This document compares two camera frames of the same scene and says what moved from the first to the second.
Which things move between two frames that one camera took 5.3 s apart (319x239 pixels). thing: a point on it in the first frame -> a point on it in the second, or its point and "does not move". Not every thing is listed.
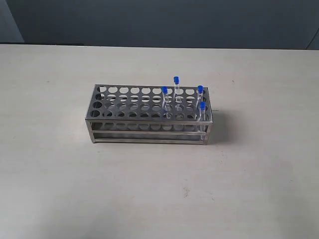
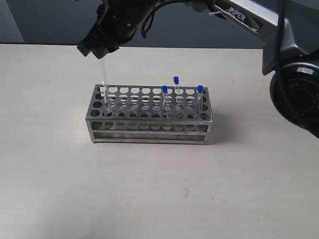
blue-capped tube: x=202 y=105 -> x=105 y=89
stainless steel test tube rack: x=143 y=114 does not move
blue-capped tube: x=200 y=93 does not move
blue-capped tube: x=164 y=89 does not move
